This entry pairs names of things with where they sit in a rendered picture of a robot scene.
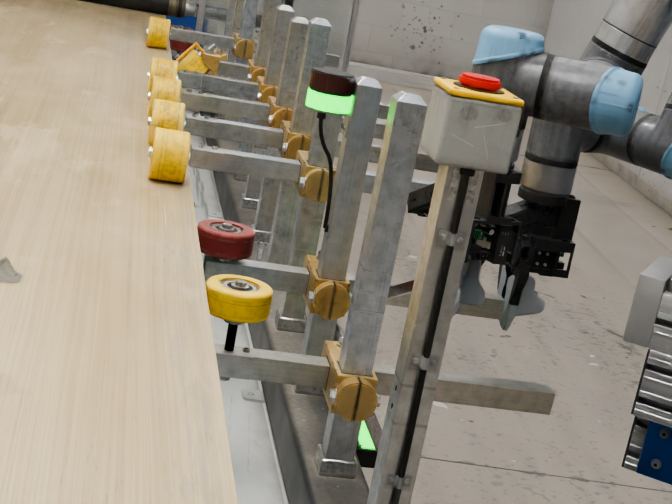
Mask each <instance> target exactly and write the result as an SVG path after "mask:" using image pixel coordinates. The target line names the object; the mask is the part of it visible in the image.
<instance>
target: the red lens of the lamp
mask: <svg viewBox="0 0 672 504"><path fill-rule="evenodd" d="M313 69H314V68H312V69H311V74H310V80H309V85H308V86H309V87H311V88H313V89H316V90H320V91H324V92H328V93H334V94H341V95H353V93H354V87H355V82H356V76H354V78H343V77H336V76H331V75H327V74H323V73H319V72H317V71H314V70H313Z"/></svg>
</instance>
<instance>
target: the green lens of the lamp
mask: <svg viewBox="0 0 672 504"><path fill-rule="evenodd" d="M352 98H353V95H351V97H340V96H333V95H328V94H323V93H319V92H316V91H313V90H311V89H310V87H308V91H307V97H306V102H305V105H306V106H308V107H311V108H313V109H317V110H321V111H326V112H331V113H339V114H348V113H350V108H351V103H352Z"/></svg>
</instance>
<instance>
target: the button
mask: <svg viewBox="0 0 672 504"><path fill-rule="evenodd" d="M458 81H460V82H461V83H460V84H462V85H464V86H467V87H470V88H474V89H479V90H484V91H492V92H497V91H498V90H500V89H501V87H502V83H501V82H500V80H499V79H497V78H494V77H490V76H486V75H482V74H477V73H470V72H463V73H462V74H460V75H459V79H458Z"/></svg>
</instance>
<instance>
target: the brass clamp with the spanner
mask: <svg viewBox="0 0 672 504"><path fill-rule="evenodd" d="M316 257H317V256H315V255H308V254H306V255H305V259H304V264H303V267H304V268H307V269H308V272H309V279H308V284H307V290H306V294H303V296H304V299H305V302H306V305H307V307H308V310H309V312H310V313H316V314H318V315H319V316H320V317H322V318H324V319H327V320H328V318H329V320H336V319H339V318H341V317H344V316H345V314H346V312H347V311H348V309H349V307H350V297H349V291H350V286H351V283H350V281H349V279H348V277H347V275H346V278H345V281H343V280H336V279H328V278H321V277H320V276H319V273H318V271H317V267H318V262H319V260H318V259H317V258H316Z"/></svg>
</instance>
